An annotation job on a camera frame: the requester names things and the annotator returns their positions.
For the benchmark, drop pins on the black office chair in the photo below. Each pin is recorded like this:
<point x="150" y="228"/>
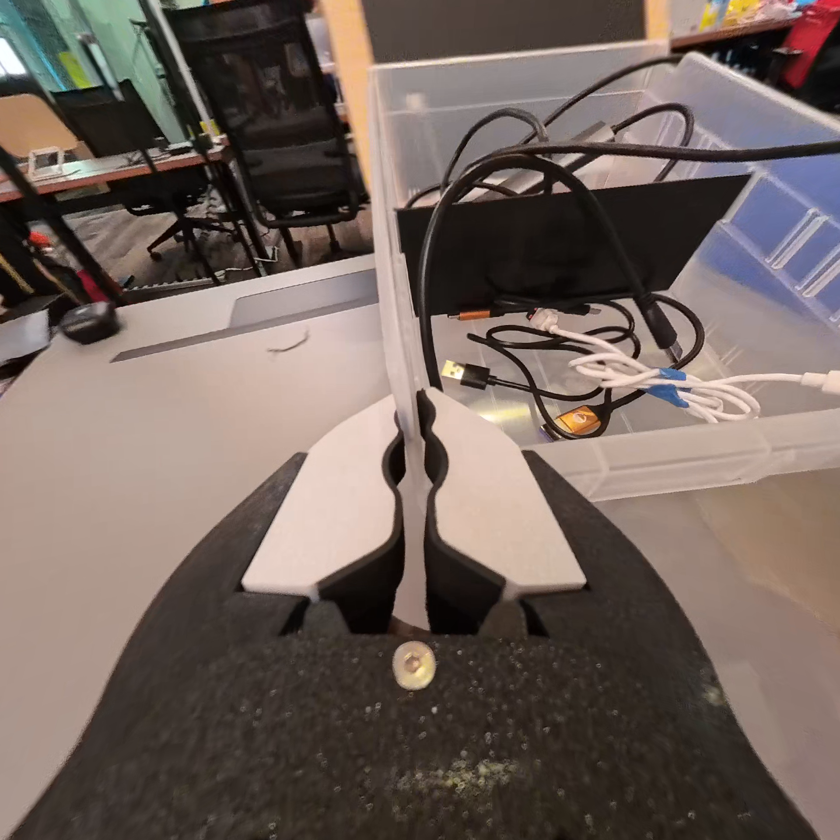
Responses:
<point x="111" y="124"/>
<point x="282" y="164"/>

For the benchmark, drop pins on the black round device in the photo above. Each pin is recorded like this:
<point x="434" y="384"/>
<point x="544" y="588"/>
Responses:
<point x="88" y="325"/>

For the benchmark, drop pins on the black divider in clear bin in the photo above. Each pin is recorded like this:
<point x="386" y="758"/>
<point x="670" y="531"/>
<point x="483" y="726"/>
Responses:
<point x="558" y="249"/>

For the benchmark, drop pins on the grey usb hub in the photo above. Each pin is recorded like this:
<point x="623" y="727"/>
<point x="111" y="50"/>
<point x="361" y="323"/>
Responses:
<point x="584" y="134"/>

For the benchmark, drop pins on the grey desk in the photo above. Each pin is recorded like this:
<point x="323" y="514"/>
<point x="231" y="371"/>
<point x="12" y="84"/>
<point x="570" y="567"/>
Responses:
<point x="131" y="459"/>

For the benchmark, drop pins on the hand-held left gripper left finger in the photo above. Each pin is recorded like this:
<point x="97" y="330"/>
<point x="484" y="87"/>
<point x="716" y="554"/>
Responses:
<point x="328" y="518"/>

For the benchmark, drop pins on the wood framed black desk screen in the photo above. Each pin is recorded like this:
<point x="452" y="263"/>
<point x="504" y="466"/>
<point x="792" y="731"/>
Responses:
<point x="492" y="26"/>

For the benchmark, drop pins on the clear plastic bin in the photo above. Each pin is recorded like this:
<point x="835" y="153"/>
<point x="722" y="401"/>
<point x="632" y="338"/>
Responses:
<point x="722" y="453"/>

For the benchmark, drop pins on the red cloth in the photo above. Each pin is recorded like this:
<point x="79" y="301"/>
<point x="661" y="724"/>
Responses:
<point x="814" y="46"/>

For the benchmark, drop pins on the black tripod leg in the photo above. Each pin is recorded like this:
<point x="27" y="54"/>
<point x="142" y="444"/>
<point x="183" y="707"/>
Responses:
<point x="59" y="229"/>

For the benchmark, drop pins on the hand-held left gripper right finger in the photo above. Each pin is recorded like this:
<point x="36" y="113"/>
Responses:
<point x="499" y="518"/>

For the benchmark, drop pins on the wooden table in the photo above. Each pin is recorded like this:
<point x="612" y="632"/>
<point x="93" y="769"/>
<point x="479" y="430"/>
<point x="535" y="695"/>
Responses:
<point x="131" y="167"/>

